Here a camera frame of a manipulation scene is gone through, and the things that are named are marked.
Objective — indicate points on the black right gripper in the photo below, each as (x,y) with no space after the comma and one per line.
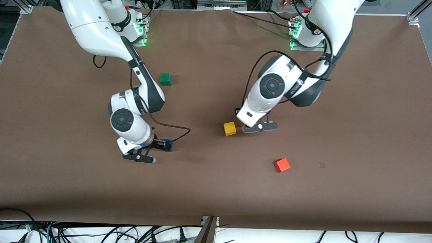
(157,143)

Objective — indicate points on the blue wooden block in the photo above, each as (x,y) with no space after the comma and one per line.
(171,145)

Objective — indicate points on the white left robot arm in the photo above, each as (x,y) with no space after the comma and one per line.
(270,86)

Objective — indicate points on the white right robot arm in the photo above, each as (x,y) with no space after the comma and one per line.
(91,27)

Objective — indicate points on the yellow wooden block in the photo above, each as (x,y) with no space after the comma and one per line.
(229,128)

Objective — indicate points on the green wooden block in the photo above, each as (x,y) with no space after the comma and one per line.
(165,79)

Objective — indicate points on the orange wooden block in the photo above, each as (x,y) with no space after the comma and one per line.
(282,165)

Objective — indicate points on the brown paper table cover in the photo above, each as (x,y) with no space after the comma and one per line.
(101,195)

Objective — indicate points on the black power plug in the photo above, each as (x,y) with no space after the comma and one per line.
(183,236)

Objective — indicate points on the brown diagonal strut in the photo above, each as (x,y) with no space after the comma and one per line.
(206,233)

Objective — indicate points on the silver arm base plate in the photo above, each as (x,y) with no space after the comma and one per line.
(143,40)
(293,48)

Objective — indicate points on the small metal edge bracket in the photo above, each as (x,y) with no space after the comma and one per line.
(217,221)

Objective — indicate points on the aluminium frame rail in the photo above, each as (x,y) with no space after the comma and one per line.
(221,4)

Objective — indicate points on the aluminium frame corner bracket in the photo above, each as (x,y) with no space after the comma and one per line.
(26,9)

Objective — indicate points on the aluminium frame corner profile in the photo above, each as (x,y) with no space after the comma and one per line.
(413,16)

